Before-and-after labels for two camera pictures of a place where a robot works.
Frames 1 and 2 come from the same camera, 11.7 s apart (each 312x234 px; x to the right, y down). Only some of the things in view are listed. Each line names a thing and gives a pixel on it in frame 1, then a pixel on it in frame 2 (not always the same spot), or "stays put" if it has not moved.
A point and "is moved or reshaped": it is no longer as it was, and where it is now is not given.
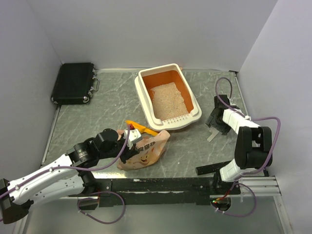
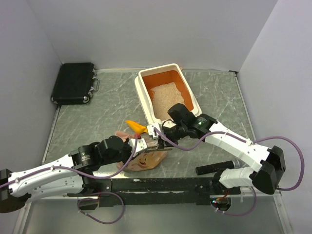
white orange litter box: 166,98 stays put
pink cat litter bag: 150,147 is moved or reshaped
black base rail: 160,191 stays put
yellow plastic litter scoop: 142,128 stays put
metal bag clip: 214,132 is moved or reshaped
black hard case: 74,83 stays put
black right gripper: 211,121 → 163,144
